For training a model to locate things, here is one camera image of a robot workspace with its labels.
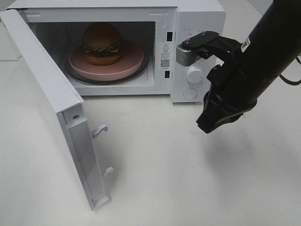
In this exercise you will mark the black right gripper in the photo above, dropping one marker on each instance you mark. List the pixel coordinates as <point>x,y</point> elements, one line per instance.
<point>270,47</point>

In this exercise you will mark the round white door button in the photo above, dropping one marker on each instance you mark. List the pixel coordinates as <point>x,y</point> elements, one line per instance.
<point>190,93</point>

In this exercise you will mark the pink round plate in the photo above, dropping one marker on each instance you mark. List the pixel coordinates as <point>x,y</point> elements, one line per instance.
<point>131,60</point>

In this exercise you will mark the burger with lettuce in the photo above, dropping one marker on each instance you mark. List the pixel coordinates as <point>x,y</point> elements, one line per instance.
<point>101,44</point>

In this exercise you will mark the white microwave door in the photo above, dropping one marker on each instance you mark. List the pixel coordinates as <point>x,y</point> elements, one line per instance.
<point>61,106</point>

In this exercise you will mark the glass microwave turntable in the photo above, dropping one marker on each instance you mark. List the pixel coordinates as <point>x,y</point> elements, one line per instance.
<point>71,72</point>

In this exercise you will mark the white microwave oven body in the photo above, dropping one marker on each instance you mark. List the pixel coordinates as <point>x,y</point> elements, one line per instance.
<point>157,26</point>

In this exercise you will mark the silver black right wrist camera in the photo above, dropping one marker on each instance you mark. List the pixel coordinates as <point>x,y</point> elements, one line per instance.
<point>204,45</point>

